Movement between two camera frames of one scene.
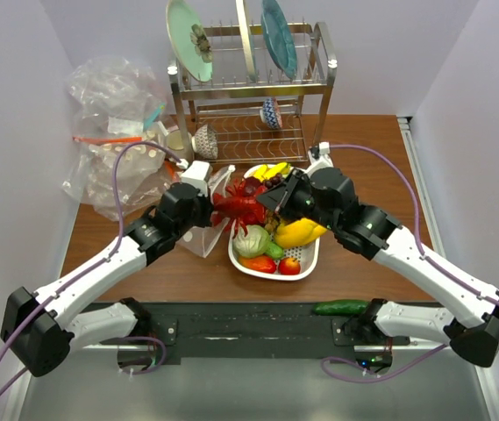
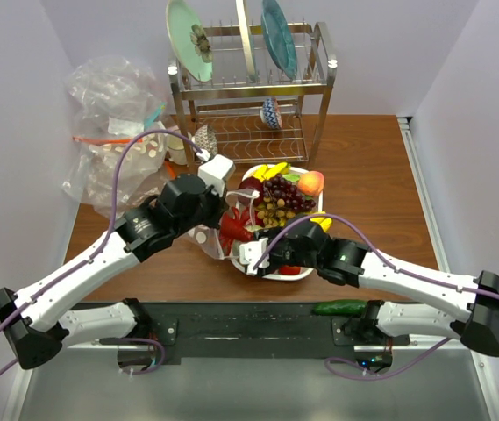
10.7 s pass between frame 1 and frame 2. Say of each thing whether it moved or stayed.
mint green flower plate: stayed
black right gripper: moved
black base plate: stayed
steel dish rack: stayed
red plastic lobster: moved
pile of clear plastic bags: stayed
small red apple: stayed
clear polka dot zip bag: moved
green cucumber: stayed
